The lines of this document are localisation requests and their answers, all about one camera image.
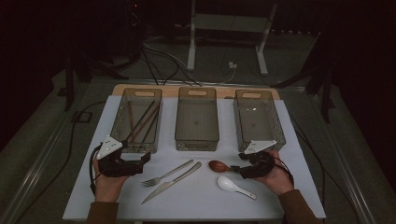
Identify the person's left hand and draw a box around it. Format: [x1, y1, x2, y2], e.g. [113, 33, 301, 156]
[92, 158, 130, 203]

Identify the white cable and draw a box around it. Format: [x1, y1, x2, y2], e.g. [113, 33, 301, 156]
[199, 66, 237, 87]

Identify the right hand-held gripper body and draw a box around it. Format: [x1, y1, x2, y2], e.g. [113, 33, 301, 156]
[240, 139, 277, 180]

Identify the black tripod stand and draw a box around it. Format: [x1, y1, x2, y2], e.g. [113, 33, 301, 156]
[60, 52, 130, 112]
[270, 31, 337, 124]

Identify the metal table knife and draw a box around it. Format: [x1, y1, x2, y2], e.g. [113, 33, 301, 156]
[141, 161, 203, 205]

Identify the clear grey plastic bin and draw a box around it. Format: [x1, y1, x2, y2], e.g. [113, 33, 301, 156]
[108, 87, 163, 154]
[174, 86, 220, 152]
[233, 89, 287, 154]

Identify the black chopstick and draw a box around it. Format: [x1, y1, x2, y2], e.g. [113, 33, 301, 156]
[141, 111, 161, 145]
[125, 100, 156, 142]

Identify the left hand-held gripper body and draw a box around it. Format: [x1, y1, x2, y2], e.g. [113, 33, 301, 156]
[96, 134, 144, 178]

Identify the black floor cable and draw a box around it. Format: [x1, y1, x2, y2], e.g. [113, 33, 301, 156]
[13, 101, 107, 224]
[289, 115, 359, 224]

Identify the brown wooden spoon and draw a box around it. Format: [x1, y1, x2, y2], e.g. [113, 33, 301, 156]
[208, 160, 234, 174]

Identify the person's right hand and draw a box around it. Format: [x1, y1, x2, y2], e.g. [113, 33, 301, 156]
[253, 149, 295, 196]

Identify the white metal stand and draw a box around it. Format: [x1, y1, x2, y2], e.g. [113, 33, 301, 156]
[186, 0, 278, 77]

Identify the metal fork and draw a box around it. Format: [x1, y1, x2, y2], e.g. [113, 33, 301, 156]
[141, 159, 194, 189]

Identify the hand-held gripper cable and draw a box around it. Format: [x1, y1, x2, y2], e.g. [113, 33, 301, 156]
[273, 156, 295, 189]
[89, 143, 105, 196]

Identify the bundle of black cables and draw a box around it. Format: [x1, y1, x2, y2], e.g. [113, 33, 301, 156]
[141, 40, 204, 88]

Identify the brown wooden chopstick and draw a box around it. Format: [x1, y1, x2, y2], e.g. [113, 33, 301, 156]
[127, 100, 135, 133]
[130, 103, 161, 144]

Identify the white table mat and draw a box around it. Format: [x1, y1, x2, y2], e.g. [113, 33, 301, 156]
[62, 94, 327, 222]

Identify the left hand-held gripper cable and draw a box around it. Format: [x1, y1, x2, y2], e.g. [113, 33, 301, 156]
[89, 143, 105, 196]

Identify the right hand-held gripper cable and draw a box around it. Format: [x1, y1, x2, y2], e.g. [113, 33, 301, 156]
[273, 156, 295, 189]

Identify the white ceramic spoon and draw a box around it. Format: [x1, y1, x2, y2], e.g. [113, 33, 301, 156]
[217, 175, 258, 201]

